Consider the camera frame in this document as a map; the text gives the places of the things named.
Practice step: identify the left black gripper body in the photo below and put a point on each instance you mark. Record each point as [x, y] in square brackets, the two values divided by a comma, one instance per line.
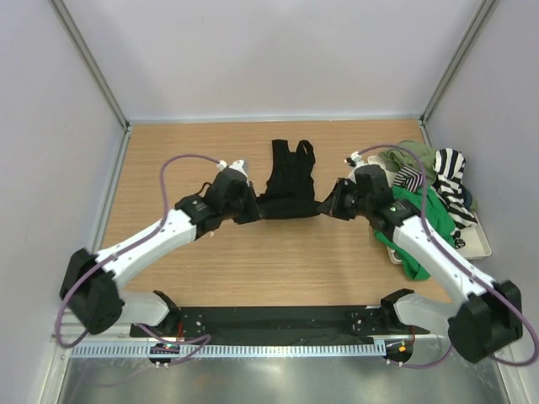
[230, 209]

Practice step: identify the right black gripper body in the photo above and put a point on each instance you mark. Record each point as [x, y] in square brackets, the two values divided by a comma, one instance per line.
[359, 204]

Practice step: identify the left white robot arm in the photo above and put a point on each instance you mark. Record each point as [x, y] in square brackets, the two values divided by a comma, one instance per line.
[94, 285]

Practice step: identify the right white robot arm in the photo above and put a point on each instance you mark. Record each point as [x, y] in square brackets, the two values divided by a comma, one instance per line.
[482, 315]

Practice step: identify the olive green tank top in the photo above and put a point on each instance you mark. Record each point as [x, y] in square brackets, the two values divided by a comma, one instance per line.
[444, 169]

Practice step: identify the black white striped tank top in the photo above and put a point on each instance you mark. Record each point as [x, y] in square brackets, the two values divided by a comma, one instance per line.
[413, 182]

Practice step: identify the white plastic tray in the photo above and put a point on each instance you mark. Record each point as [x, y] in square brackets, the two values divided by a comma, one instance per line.
[472, 240]

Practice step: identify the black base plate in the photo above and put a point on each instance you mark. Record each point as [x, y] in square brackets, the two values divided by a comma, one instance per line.
[290, 326]

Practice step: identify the slotted cable duct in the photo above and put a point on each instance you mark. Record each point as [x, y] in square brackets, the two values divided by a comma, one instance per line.
[154, 350]

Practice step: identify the aluminium front rail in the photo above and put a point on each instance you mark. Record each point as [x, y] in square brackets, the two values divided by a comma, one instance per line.
[71, 328]

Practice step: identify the right aluminium frame post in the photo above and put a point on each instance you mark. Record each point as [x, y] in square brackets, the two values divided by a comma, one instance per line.
[464, 47]

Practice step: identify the aluminium frame post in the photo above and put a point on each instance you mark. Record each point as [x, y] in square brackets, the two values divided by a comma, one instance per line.
[81, 46]
[464, 47]

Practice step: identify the left aluminium frame post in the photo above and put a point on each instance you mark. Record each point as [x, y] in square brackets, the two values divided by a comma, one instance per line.
[81, 46]

